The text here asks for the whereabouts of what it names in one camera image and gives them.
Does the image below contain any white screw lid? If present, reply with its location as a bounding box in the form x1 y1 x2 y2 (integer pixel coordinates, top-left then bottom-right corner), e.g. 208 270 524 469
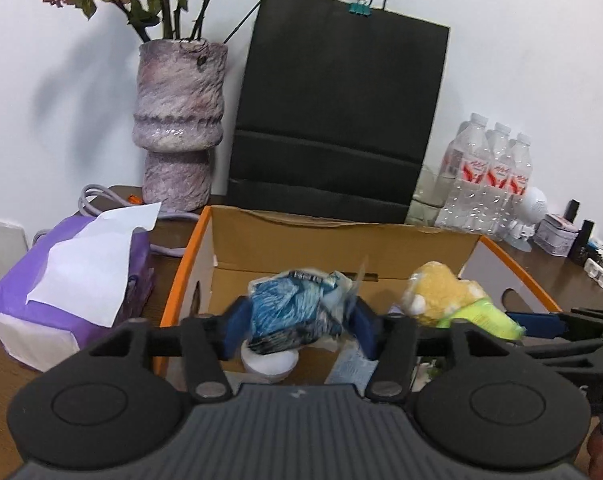
240 347 300 376

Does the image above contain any mottled purple ceramic vase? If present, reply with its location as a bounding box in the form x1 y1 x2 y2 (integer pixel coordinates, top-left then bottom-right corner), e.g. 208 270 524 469
132 39 229 212

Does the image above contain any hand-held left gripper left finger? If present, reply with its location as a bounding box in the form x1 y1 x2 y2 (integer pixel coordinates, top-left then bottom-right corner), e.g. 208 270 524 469
88 296 254 402

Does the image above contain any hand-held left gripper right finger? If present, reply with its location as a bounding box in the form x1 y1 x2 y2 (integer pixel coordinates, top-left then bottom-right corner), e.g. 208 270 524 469
351 296 525 403

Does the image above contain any purple tissue pack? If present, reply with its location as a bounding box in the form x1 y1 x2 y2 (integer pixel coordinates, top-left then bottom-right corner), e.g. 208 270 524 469
0 201 163 373

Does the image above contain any small grey tin box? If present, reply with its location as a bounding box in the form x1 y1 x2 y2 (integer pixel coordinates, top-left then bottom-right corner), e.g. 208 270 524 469
533 212 579 257

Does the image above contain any clear glass jar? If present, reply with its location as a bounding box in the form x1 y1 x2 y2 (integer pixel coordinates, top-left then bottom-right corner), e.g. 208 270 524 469
406 165 455 226

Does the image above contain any white plastic pill organiser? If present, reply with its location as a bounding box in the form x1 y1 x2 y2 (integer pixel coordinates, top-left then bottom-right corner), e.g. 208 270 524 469
583 257 603 291

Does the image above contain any lilac power cable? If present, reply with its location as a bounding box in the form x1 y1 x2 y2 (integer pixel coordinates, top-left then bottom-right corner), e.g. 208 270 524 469
34 184 202 256

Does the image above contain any iridescent plastic bag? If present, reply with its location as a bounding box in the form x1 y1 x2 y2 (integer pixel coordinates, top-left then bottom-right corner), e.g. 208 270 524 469
246 257 369 356

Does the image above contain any white robot figure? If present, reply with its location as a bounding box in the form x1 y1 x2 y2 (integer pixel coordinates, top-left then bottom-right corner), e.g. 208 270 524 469
504 186 549 252

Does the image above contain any yellow and green plush toy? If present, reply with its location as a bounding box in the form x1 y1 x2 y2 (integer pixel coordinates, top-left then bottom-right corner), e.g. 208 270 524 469
400 261 527 341

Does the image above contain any clear water bottle red label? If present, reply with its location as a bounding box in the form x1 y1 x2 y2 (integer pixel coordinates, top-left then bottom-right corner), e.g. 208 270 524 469
501 132 533 241
474 122 512 236
434 112 489 231

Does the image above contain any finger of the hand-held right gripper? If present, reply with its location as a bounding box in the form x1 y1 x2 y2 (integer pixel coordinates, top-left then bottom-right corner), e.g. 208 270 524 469
505 307 603 338
521 337 603 361

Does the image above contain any red and orange cardboard box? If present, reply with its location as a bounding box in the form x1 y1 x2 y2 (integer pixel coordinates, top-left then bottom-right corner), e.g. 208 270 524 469
154 205 565 391

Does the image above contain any black paper bag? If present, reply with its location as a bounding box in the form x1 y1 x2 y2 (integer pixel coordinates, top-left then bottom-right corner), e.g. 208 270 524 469
226 0 451 225

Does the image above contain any tall black lipstick tube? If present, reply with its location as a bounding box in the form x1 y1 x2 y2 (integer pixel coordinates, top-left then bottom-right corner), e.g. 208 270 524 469
569 219 596 263

